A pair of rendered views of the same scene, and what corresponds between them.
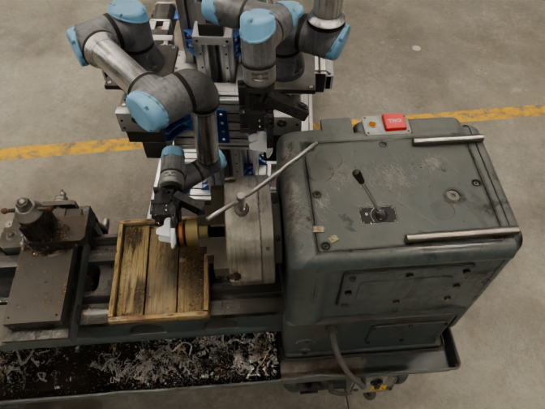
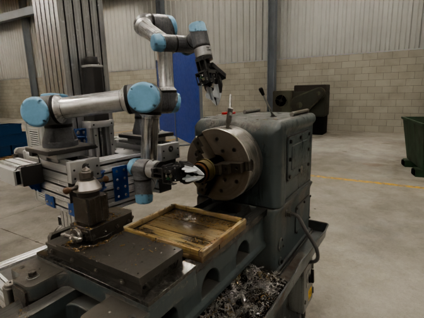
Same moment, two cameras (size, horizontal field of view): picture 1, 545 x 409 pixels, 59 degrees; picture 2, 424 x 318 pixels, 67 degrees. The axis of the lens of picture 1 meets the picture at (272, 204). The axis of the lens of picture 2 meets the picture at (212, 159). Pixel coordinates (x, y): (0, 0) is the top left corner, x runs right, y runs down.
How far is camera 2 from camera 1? 1.49 m
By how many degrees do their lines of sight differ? 59
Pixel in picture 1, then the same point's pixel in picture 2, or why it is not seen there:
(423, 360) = (315, 236)
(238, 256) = (247, 146)
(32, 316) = (156, 260)
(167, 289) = (206, 230)
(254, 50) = (205, 34)
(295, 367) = (286, 274)
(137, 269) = (172, 236)
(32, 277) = (116, 252)
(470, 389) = (325, 287)
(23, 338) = (163, 289)
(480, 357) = not seen: hidden behind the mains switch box
